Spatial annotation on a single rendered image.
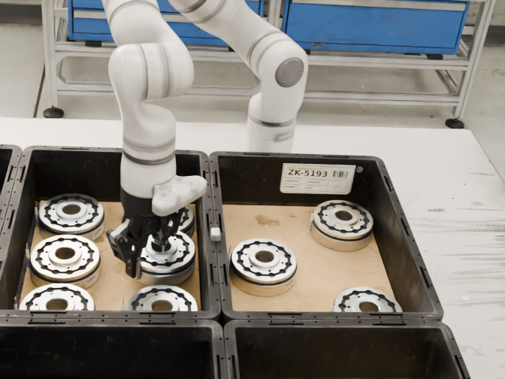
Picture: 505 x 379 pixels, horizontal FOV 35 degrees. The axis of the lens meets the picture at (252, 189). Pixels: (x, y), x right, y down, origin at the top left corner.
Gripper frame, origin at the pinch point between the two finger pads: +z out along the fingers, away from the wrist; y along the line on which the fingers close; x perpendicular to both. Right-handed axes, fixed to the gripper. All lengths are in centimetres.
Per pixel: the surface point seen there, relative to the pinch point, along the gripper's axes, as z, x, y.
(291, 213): 4.3, 4.5, -30.5
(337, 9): 38, -89, -186
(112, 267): 4.4, -6.1, 1.1
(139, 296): 1.6, 3.7, 4.8
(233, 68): 87, -144, -195
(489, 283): 17, 33, -56
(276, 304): 4.4, 16.9, -10.6
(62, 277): 1.2, -6.5, 10.2
